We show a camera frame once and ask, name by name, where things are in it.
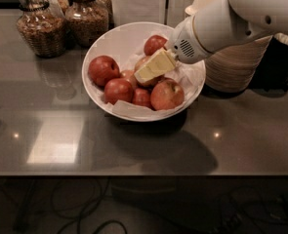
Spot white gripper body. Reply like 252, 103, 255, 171
165, 17, 212, 64

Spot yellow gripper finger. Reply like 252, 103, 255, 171
135, 48, 177, 83

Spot yellow-red apple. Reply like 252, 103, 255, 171
134, 56, 164, 87

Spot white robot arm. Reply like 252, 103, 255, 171
135, 0, 288, 83

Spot red apple at back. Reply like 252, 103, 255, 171
144, 35, 167, 56

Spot orange-red apple front right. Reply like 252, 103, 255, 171
150, 78, 185, 110

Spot small apple behind centre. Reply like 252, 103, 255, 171
120, 69, 138, 89

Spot small red apple front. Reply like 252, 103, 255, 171
132, 88, 152, 108

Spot white bowl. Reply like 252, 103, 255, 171
82, 22, 206, 122

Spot red apple front left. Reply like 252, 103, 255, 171
104, 78, 133, 104

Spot red apple far left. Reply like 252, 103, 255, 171
88, 56, 120, 87

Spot rear stack paper bowls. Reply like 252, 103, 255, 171
184, 0, 227, 17

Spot stack paper bowls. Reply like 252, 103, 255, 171
205, 36, 271, 94
184, 0, 227, 17

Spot front stack paper bowls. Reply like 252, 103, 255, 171
205, 36, 271, 94

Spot white napkin dispenser left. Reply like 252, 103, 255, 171
112, 0, 166, 25

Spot right glass cereal jar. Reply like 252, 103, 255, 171
65, 0, 109, 48

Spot glass cereal jar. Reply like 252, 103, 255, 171
17, 0, 66, 58
65, 0, 109, 48

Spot left glass cereal jar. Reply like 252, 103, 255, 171
17, 0, 66, 58

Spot black floor cable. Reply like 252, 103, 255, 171
49, 176, 129, 234

